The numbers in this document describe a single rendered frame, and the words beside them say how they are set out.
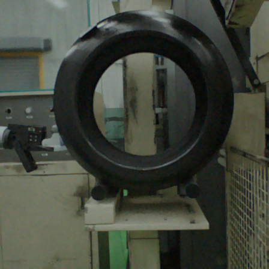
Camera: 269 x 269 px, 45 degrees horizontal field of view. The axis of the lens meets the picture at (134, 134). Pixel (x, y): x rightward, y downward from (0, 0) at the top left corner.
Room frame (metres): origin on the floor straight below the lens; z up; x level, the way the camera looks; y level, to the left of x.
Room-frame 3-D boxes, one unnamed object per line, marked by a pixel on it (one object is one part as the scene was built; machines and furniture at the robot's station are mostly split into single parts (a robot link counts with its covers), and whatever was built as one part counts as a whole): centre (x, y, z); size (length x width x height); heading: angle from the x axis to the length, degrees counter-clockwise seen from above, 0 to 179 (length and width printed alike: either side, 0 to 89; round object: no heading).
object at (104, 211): (1.14, 0.10, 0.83); 0.36 x 0.09 x 0.06; 177
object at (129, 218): (1.13, -0.04, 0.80); 0.37 x 0.36 x 0.02; 87
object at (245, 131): (1.33, -0.43, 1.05); 0.20 x 0.15 x 0.30; 177
